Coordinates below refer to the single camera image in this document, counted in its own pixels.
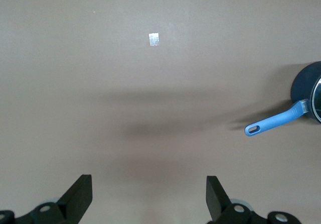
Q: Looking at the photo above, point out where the glass pot lid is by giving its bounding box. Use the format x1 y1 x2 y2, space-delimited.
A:
310 75 321 123

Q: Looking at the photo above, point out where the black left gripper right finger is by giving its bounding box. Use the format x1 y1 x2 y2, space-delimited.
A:
206 175 269 224

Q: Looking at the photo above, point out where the small clear tape piece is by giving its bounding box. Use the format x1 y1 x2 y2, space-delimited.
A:
148 33 161 46

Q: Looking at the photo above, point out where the dark pot with blue handle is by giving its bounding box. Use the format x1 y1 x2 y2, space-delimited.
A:
244 61 321 137

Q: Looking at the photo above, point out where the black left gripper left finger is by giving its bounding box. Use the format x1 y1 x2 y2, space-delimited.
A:
15 174 93 224

